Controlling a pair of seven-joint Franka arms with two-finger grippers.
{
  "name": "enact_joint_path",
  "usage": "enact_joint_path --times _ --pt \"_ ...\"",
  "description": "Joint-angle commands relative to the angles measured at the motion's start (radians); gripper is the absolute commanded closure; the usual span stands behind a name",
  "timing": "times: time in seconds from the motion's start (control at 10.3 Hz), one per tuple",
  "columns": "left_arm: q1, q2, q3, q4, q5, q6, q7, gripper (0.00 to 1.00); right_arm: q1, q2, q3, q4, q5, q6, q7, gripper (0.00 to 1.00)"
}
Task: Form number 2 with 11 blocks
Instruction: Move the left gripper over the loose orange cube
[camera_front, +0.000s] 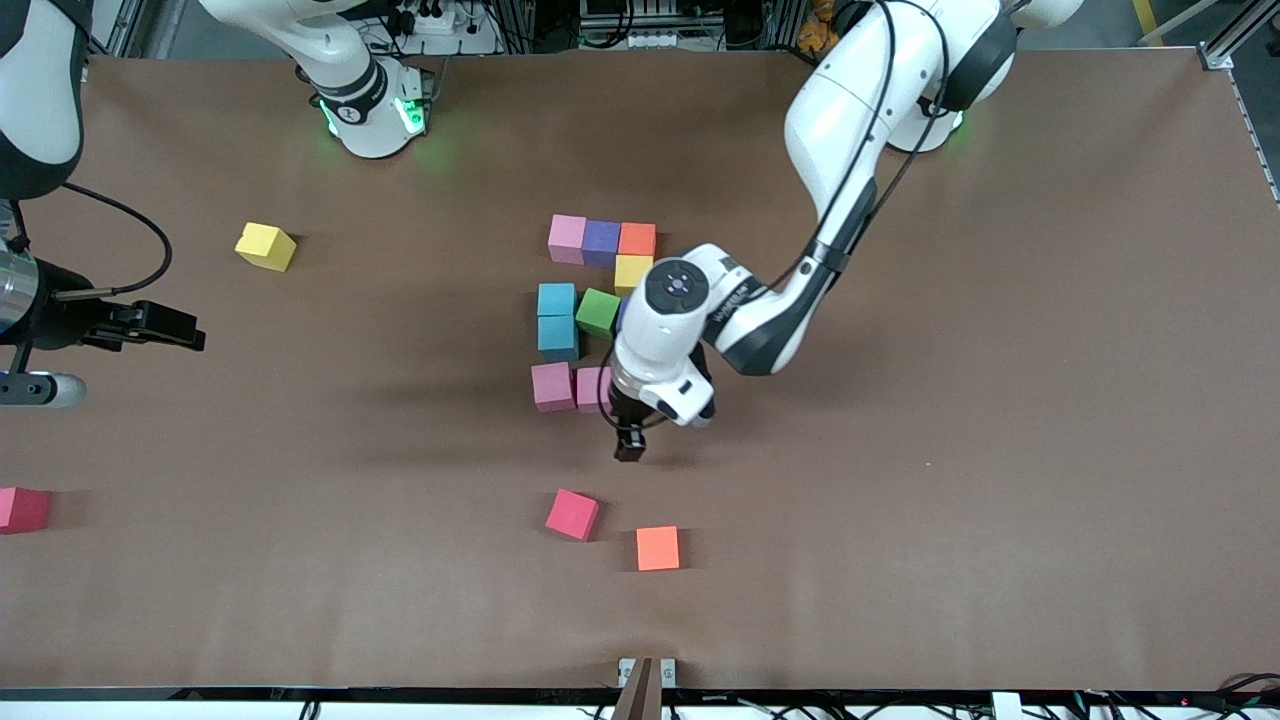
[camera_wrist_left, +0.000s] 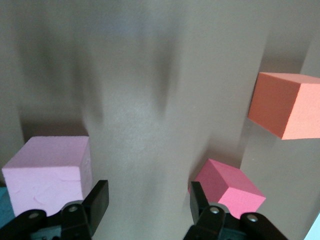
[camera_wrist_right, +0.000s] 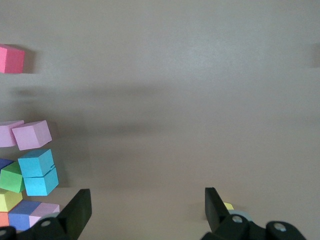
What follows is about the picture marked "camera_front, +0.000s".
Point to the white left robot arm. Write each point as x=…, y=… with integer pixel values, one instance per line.
x=850, y=100

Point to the white socket box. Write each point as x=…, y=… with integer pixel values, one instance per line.
x=640, y=40

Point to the red foam cube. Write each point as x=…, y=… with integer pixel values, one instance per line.
x=22, y=510
x=572, y=514

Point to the orange foam cube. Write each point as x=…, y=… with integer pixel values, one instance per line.
x=637, y=238
x=658, y=548

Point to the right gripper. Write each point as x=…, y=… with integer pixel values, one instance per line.
x=62, y=318

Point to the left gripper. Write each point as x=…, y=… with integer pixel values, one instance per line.
x=625, y=415

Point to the blue foam cube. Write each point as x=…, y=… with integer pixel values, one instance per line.
x=557, y=338
x=556, y=300

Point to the pink foam cube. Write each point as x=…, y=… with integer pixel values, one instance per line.
x=567, y=238
x=552, y=388
x=590, y=390

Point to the aluminium frame profile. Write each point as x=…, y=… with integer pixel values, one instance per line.
x=105, y=40
x=1235, y=40

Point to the brown paper table cover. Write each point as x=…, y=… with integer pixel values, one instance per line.
x=300, y=500

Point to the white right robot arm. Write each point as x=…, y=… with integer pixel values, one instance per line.
x=365, y=100

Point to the bag of orange items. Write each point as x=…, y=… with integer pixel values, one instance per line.
x=812, y=40

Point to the green foam cube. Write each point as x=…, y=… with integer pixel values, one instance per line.
x=598, y=312

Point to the white power strip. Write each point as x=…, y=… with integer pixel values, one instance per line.
x=450, y=25

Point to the metal clamp bracket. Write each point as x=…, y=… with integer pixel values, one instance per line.
x=645, y=690

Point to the yellow foam cube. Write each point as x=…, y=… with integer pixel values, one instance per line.
x=631, y=272
x=265, y=247

